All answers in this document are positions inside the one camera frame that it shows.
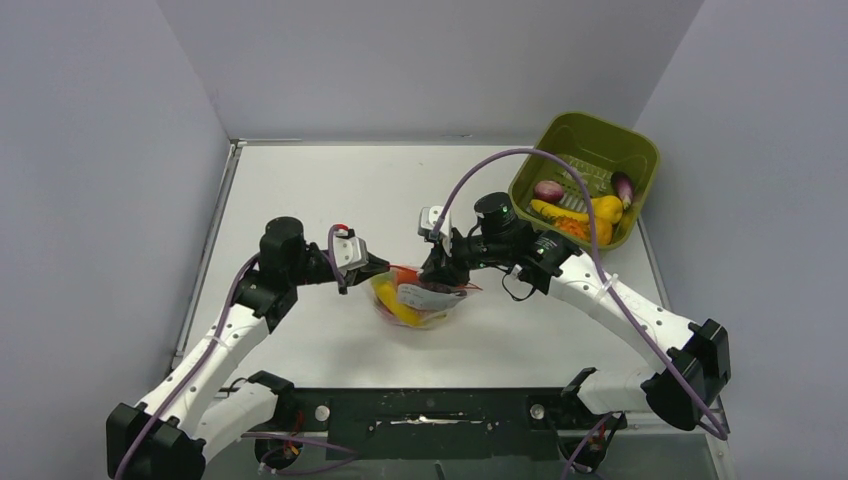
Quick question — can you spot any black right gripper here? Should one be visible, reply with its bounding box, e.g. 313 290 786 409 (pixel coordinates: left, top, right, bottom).
419 226 509 287

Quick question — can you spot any yellow banana bunch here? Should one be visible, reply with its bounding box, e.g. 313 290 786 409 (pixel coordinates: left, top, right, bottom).
370 273 423 328

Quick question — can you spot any orange carrot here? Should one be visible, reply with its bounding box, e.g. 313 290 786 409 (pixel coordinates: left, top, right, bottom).
389 265 420 285

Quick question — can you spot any clear zip top bag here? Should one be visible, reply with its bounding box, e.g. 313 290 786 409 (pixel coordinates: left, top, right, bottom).
368 274 482 329

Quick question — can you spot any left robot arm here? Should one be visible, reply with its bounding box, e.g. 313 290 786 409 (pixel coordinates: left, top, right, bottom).
106 217 390 479

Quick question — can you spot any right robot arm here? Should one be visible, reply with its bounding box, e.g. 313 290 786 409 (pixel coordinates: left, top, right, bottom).
418 192 731 431

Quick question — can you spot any purple red onion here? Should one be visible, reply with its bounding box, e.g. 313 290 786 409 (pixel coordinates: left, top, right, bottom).
533 180 565 204

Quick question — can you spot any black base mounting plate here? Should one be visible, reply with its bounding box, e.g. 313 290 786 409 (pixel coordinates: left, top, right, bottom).
249 371 628 472

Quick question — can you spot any purple eggplant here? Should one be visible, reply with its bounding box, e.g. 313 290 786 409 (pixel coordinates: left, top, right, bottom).
610 171 635 211

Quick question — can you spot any green plastic bin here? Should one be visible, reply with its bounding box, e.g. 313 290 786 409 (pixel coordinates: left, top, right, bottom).
508 112 660 252

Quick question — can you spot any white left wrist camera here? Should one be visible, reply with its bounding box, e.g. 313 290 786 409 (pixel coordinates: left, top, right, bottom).
332 227 369 274

